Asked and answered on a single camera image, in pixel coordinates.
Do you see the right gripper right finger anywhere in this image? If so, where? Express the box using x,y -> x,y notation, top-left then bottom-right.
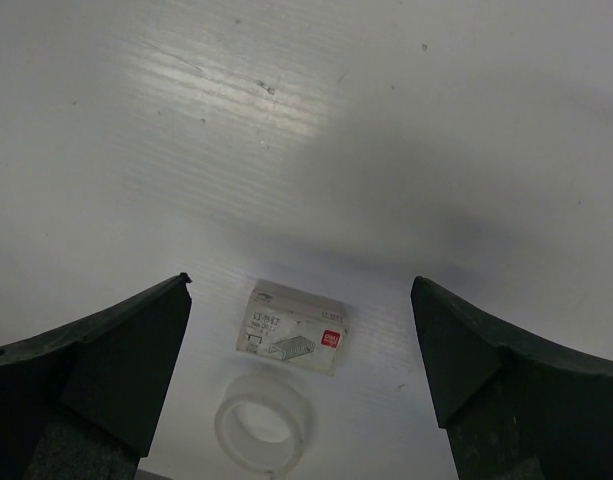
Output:
411,276 -> 613,479

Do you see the white eraser red label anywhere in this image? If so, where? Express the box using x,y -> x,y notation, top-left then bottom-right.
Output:
236,280 -> 350,376

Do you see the clear tape ring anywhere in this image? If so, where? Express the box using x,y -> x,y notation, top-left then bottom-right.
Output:
214,372 -> 315,474

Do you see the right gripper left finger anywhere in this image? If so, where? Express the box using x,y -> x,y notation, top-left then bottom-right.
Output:
0,273 -> 192,479

